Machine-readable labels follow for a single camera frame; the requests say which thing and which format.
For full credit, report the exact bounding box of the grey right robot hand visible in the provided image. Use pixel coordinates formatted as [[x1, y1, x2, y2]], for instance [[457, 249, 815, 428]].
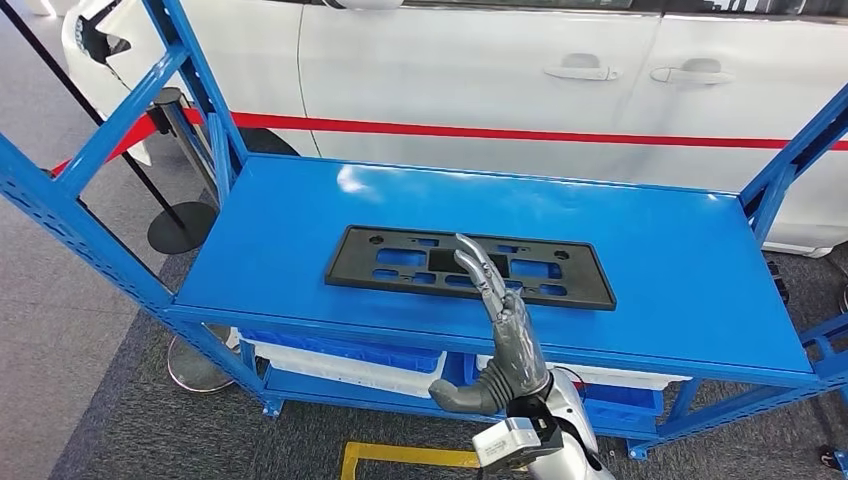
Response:
[[429, 233, 552, 417]]

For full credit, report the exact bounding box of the black plastic plate frame part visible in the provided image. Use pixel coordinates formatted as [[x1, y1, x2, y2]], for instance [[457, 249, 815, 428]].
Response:
[[324, 225, 617, 313]]

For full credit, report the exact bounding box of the blue steel shelf rack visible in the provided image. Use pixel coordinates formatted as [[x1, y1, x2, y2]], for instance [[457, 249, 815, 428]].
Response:
[[0, 0, 848, 462]]

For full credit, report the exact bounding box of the white plastic bin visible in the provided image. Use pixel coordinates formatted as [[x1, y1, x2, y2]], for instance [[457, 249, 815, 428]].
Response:
[[475, 354, 692, 392], [248, 341, 446, 400]]

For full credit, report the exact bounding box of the blue plastic bin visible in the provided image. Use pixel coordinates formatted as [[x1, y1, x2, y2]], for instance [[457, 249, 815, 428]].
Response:
[[238, 329, 444, 374], [442, 352, 665, 429]]

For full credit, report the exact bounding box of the yellow floor tape square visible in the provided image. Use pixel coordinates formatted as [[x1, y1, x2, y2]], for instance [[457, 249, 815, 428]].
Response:
[[341, 441, 482, 480]]

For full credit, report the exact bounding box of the red barrier belt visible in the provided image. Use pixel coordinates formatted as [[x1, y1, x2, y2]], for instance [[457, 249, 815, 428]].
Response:
[[182, 109, 848, 152], [51, 113, 159, 177]]

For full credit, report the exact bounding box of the small black plastic component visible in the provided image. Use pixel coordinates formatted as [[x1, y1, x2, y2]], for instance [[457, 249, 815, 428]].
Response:
[[767, 260, 791, 307]]

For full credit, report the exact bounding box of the white car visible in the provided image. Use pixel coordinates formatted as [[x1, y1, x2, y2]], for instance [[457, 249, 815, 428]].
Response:
[[60, 0, 848, 260]]

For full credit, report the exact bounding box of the black car tyre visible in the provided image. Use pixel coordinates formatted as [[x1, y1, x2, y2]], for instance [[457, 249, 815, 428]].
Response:
[[238, 127, 301, 158]]

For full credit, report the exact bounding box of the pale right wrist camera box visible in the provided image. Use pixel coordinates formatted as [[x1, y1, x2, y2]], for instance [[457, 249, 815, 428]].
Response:
[[471, 417, 541, 474]]

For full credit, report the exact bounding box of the white car door handle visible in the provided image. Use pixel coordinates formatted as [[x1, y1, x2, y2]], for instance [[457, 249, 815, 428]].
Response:
[[544, 52, 623, 82], [649, 58, 737, 86]]

